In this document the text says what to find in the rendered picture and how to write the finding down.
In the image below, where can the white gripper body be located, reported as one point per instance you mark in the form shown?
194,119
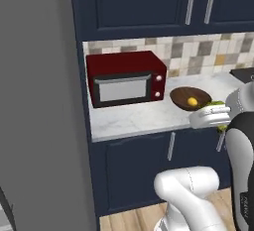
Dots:
210,117

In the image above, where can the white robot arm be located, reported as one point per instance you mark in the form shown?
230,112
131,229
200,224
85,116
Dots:
238,162

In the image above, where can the green broccoli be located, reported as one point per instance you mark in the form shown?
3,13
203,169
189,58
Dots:
218,103

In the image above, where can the yellow lemon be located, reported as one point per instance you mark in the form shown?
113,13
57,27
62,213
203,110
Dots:
192,101

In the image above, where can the brown wooden bowl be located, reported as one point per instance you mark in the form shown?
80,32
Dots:
182,97

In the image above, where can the navy base cupboard door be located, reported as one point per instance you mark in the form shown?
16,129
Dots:
132,172
198,149

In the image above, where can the black hob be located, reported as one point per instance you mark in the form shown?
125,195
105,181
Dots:
243,74

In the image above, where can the red microwave oven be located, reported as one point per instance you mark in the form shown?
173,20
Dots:
125,66

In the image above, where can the grey fridge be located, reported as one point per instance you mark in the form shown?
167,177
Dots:
39,102

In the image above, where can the navy wall cupboard door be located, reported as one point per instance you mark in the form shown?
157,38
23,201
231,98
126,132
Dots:
234,0
139,3

